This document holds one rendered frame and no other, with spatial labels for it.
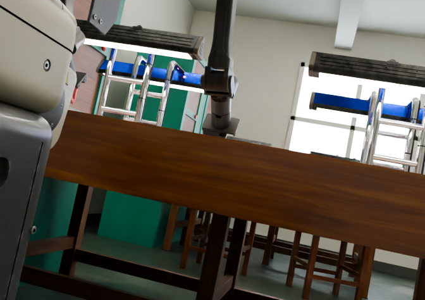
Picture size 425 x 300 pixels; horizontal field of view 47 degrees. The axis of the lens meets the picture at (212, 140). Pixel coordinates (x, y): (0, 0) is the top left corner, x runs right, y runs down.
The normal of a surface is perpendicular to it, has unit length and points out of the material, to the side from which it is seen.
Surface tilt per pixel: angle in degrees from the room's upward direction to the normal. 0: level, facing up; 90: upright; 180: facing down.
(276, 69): 90
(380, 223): 90
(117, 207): 90
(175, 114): 90
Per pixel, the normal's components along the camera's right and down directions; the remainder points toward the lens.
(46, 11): 0.98, 0.02
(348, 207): -0.19, -0.12
